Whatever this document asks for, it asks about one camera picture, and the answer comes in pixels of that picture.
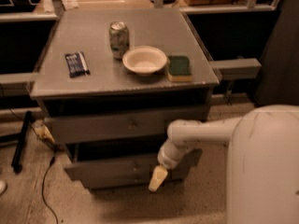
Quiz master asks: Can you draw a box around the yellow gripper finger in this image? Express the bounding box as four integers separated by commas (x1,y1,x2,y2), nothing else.
149,165,168,192

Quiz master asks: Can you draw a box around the grey drawer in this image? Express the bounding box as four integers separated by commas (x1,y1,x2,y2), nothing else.
46,105,209,144
81,171,185,190
64,142,204,182

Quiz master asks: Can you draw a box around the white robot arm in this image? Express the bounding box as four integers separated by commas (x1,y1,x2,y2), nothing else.
149,105,299,224

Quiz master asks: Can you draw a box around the grey bottom drawer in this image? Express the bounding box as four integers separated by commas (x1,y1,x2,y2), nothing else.
81,171,185,190

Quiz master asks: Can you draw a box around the grey top drawer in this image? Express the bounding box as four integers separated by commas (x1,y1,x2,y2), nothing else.
46,105,209,144

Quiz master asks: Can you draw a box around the grey drawer cabinet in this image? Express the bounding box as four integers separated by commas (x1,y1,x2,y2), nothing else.
30,8,219,190

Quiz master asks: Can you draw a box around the green yellow sponge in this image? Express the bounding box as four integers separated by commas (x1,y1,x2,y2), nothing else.
167,56,192,82

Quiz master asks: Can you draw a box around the white paper bowl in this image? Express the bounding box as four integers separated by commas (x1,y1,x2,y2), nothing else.
122,46,167,76

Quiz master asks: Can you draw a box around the white power strip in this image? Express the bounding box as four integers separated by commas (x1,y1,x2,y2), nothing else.
35,125,55,144

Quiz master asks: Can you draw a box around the blue snack packet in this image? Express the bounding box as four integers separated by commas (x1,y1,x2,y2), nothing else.
64,51,90,78

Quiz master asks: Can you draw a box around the black bar on floor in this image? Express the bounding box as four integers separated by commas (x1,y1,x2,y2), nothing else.
11,111,32,174

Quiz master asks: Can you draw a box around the green soda can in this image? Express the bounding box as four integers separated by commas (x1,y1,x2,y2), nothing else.
109,21,130,60

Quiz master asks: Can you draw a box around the dark cabinet at right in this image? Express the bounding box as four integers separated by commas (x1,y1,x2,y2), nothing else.
253,0,299,105

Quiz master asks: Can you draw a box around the white crumpled cloth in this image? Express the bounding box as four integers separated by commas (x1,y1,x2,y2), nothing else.
62,0,78,10

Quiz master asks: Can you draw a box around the black floor cable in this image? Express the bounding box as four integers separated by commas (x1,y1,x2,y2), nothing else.
40,154,60,224

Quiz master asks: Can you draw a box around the grey side rail beam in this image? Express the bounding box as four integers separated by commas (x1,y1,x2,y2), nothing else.
210,59,262,81

